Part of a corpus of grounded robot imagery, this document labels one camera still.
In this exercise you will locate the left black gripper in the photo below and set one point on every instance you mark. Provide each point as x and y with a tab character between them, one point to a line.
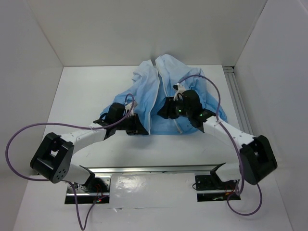
139	129

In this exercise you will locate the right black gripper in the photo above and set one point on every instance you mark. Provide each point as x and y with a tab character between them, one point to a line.
167	110

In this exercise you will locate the light blue zip jacket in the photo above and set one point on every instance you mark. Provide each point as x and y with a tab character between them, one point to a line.
166	77

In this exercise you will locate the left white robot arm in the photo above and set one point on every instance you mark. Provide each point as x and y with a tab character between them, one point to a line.
53	157

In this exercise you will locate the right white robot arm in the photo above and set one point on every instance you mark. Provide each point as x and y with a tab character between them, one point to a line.
256	157

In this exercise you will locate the front aluminium rail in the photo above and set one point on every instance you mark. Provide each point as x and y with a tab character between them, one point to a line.
153	169

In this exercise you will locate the aluminium rail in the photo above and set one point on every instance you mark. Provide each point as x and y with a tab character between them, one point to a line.
153	169
237	100

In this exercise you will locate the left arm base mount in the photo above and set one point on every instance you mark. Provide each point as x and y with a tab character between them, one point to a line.
99	192

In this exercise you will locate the right side aluminium rail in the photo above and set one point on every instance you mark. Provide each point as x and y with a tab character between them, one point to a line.
237	100

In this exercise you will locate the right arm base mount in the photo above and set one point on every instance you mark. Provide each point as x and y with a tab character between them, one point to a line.
210	188

